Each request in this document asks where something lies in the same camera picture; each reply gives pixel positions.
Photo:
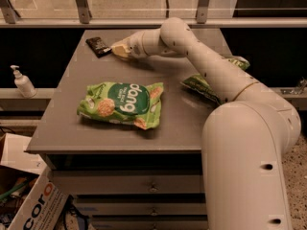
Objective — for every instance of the green crumpled snack bag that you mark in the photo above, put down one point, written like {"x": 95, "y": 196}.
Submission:
{"x": 199, "y": 84}

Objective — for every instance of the white coro cardboard box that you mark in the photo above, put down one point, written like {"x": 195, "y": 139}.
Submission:
{"x": 29, "y": 198}

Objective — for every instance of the grey drawer cabinet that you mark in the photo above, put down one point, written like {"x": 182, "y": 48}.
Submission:
{"x": 123, "y": 177}

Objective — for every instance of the metal window railing frame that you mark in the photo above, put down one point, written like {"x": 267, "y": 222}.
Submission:
{"x": 151, "y": 13}

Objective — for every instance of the green dang chips bag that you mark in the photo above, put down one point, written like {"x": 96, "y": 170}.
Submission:
{"x": 123, "y": 103}

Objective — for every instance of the low grey side ledge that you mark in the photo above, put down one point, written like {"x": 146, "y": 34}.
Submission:
{"x": 12, "y": 100}

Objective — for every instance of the white pump dispenser bottle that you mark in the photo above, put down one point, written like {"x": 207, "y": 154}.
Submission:
{"x": 23, "y": 83}

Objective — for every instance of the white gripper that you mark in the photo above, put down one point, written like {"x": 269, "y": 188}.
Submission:
{"x": 136, "y": 46}

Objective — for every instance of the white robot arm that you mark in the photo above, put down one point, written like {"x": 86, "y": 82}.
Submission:
{"x": 243, "y": 140}

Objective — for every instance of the dark chocolate rxbar wrapper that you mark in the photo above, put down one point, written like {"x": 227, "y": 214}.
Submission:
{"x": 98, "y": 47}

